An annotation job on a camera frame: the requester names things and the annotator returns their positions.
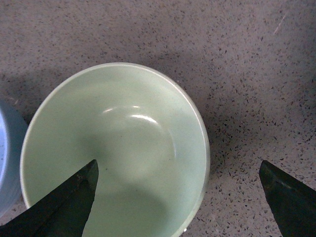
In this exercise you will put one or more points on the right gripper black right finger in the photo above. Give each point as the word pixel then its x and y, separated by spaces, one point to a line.
pixel 293 204

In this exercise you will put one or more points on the green plastic bowl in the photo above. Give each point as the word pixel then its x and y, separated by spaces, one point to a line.
pixel 147 136

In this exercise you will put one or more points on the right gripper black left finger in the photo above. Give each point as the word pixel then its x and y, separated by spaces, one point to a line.
pixel 61 213

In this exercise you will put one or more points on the blue plastic bowl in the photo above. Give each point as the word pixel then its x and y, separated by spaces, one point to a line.
pixel 12 132

